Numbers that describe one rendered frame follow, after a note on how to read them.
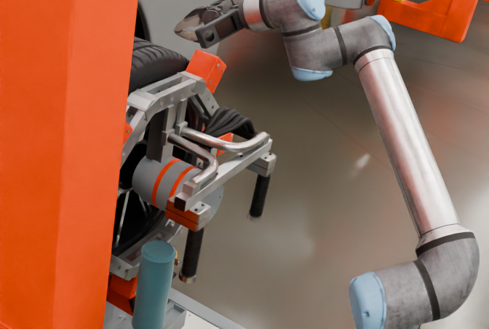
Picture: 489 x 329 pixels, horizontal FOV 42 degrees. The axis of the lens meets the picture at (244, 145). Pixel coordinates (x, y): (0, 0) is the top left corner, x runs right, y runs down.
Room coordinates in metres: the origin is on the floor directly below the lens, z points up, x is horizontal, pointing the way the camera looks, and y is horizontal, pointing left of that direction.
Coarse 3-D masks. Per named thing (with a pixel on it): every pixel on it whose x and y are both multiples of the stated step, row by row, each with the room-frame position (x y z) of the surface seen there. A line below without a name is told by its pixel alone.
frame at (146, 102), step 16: (176, 80) 1.50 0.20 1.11; (192, 80) 1.51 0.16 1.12; (144, 96) 1.36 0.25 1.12; (160, 96) 1.37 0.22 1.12; (176, 96) 1.43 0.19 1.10; (192, 96) 1.59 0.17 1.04; (208, 96) 1.58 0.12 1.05; (128, 112) 1.33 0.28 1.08; (144, 112) 1.32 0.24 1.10; (208, 112) 1.60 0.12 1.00; (144, 128) 1.32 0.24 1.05; (128, 144) 1.27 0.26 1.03; (192, 160) 1.67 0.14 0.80; (160, 224) 1.56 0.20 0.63; (176, 224) 1.55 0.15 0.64; (144, 240) 1.47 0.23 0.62; (176, 240) 1.53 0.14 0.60; (112, 256) 1.26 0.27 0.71; (128, 256) 1.40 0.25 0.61; (112, 272) 1.27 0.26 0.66; (128, 272) 1.33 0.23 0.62
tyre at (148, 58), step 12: (144, 48) 1.51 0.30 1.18; (156, 48) 1.54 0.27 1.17; (132, 60) 1.43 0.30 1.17; (144, 60) 1.45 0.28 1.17; (156, 60) 1.49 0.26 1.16; (168, 60) 1.53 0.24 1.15; (180, 60) 1.59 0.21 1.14; (132, 72) 1.40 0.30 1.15; (144, 72) 1.44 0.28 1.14; (156, 72) 1.49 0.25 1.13; (168, 72) 1.54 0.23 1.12; (132, 84) 1.40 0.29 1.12; (144, 84) 1.45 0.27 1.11; (192, 108) 1.68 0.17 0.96; (120, 252) 1.43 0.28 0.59
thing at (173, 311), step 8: (168, 304) 1.73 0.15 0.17; (176, 304) 1.74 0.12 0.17; (168, 312) 1.71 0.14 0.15; (176, 312) 1.72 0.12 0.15; (184, 312) 1.71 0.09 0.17; (168, 320) 1.68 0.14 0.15; (176, 320) 1.67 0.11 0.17; (184, 320) 1.72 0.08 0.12; (168, 328) 1.62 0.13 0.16; (176, 328) 1.67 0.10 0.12
